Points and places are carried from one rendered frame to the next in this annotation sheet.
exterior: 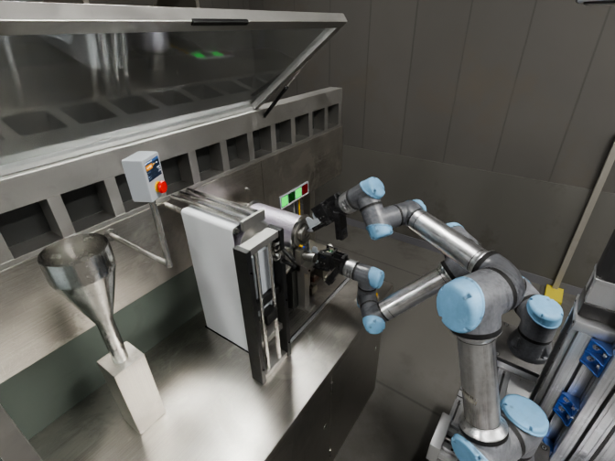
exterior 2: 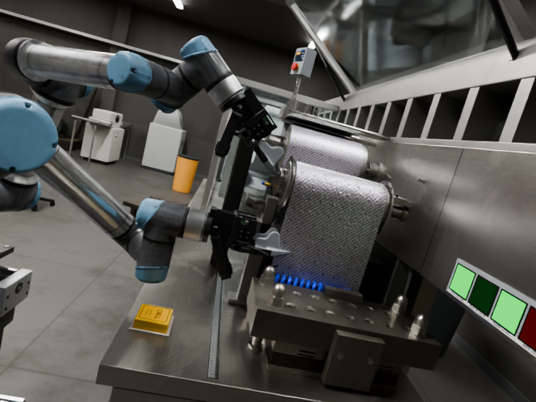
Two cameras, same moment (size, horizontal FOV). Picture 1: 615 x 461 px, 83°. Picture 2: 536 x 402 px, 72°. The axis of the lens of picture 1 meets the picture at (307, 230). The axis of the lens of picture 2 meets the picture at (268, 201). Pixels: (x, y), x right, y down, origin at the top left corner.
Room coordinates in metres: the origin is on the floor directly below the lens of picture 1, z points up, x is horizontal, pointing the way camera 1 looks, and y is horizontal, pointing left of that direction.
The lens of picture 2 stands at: (1.85, -0.64, 1.35)
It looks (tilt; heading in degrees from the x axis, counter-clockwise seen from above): 9 degrees down; 137
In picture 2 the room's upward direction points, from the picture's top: 15 degrees clockwise
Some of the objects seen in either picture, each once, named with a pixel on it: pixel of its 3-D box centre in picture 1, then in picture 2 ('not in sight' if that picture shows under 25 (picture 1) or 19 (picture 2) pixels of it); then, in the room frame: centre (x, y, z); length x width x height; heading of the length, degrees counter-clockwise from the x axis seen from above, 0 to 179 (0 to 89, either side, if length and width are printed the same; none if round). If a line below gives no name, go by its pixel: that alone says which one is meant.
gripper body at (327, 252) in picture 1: (333, 261); (230, 230); (1.17, -0.10, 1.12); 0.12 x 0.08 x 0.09; 55
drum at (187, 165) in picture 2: not in sight; (184, 173); (-4.29, 2.89, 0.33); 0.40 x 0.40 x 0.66
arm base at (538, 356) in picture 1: (532, 339); not in sight; (0.96, -0.87, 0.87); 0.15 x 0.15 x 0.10
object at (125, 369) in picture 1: (118, 353); not in sight; (0.66, 0.53, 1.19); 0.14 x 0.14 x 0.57
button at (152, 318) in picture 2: not in sight; (153, 318); (1.18, -0.26, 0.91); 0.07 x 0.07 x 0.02; 55
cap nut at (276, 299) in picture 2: not in sight; (277, 293); (1.37, -0.10, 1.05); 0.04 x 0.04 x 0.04
